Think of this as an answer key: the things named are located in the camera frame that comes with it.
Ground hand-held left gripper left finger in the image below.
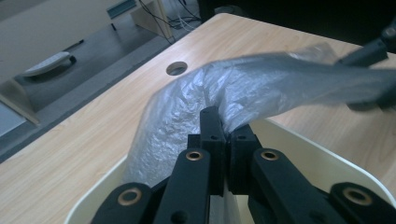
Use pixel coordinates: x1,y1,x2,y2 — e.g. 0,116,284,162
187,105,227,197

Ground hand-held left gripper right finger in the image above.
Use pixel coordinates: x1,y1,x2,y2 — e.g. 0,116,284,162
227,124,262,194

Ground grey plastic bag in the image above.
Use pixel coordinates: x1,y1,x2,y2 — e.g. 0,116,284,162
120,50,396,188

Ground white square bin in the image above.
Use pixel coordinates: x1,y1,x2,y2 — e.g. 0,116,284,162
64,118,396,224

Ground black curtain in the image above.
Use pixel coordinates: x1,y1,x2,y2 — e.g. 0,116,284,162
197,0,396,54

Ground grey rectangular desk fitting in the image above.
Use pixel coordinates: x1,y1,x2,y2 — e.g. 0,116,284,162
106,0,138,20

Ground white cabinet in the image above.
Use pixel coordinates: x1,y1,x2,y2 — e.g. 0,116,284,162
0,102,28,138

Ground round table cable grommet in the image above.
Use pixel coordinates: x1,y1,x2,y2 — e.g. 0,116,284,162
165,61,189,77

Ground white cables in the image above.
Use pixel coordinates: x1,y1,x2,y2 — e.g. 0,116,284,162
167,17,202,32

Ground black power cables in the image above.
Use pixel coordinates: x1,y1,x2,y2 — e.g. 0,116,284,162
138,0,177,45

